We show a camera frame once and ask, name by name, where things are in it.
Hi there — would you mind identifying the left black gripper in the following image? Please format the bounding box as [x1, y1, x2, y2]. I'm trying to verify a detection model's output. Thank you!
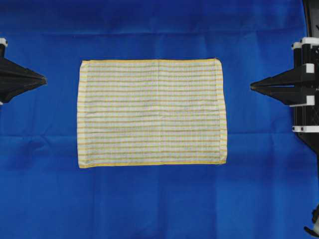
[0, 38, 47, 105]

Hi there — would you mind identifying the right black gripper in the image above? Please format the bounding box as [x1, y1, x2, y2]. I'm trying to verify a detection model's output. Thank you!
[250, 37, 319, 133]

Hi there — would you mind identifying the yellow striped towel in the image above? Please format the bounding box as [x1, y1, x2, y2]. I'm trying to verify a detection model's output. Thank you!
[77, 58, 227, 168]

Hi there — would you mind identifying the blue table cloth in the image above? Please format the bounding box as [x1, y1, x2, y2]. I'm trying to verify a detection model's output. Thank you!
[0, 0, 319, 239]

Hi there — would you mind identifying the black white clip object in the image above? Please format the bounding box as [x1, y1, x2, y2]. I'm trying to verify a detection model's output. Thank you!
[304, 206, 319, 238]

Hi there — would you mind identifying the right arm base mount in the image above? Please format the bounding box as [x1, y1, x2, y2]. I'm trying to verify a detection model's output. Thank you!
[302, 0, 319, 154]

